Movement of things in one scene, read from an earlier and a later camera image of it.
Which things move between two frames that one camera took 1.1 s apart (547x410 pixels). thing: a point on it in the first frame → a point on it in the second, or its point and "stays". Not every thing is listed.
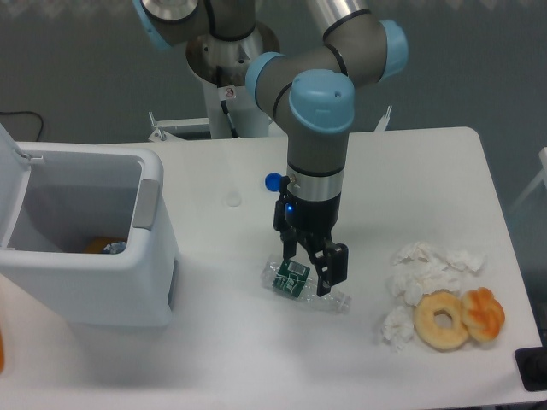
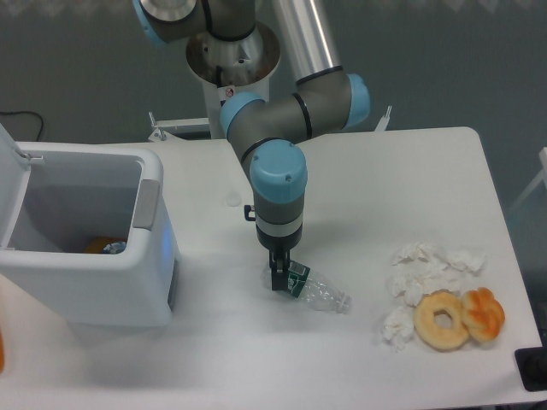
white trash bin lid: x=15 y=169 stays
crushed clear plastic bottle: x=290 y=276 stays
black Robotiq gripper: x=314 y=220 → x=279 y=246
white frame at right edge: x=541 y=175 stays
